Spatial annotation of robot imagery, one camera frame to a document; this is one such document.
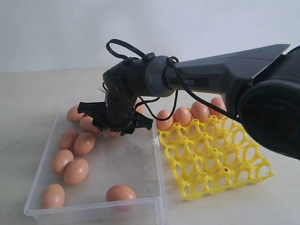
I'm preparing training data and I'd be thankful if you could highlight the yellow plastic egg tray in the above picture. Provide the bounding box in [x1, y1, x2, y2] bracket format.
[159, 115, 274, 201]

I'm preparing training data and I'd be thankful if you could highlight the black cable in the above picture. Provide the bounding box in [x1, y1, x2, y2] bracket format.
[105, 38, 242, 122]

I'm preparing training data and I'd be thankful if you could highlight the clear plastic bin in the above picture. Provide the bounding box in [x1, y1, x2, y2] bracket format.
[24, 92, 167, 225]

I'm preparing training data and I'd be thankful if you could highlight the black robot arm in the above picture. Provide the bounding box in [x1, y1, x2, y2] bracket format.
[78, 39, 300, 159]

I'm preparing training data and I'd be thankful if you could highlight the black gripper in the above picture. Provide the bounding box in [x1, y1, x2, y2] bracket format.
[78, 93, 153, 136]

